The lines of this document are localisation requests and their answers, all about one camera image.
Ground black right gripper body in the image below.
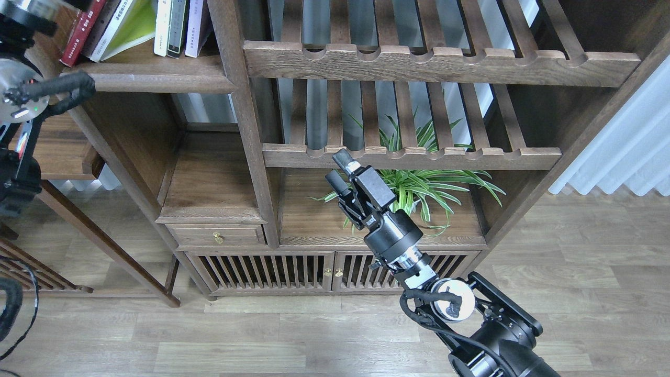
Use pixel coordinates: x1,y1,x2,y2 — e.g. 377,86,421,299
338,191,423,262

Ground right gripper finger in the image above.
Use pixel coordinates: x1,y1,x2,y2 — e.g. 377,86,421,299
325,170,354,202
333,149,396,213

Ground yellow green book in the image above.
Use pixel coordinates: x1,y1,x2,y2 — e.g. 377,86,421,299
84,1,158,62

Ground dark maroon book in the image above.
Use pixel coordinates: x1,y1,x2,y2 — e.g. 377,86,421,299
81,0,120,58

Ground red book with photos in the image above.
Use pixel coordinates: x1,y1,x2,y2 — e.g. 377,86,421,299
60,1,107,67

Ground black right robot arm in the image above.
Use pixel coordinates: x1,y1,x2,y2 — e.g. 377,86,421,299
326,149,557,376

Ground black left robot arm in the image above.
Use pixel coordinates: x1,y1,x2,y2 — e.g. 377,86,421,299
1,1,96,216

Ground green spider plant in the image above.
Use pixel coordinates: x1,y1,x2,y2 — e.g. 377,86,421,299
309,110,506,236

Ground brass cabinet door knobs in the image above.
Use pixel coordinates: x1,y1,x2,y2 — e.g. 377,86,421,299
323,268,344,278

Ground dark wooden bookshelf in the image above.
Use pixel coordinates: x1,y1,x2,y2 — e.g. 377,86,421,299
65,1,668,299

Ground lavender upright book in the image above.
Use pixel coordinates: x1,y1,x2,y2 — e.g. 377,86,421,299
185,1,213,58

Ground dark green upright book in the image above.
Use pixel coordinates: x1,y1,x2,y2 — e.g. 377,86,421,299
166,1,189,58

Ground white upright book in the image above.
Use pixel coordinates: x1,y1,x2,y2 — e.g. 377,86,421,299
153,0,173,57

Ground white curtain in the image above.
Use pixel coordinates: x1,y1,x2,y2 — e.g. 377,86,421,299
549,58,669,196

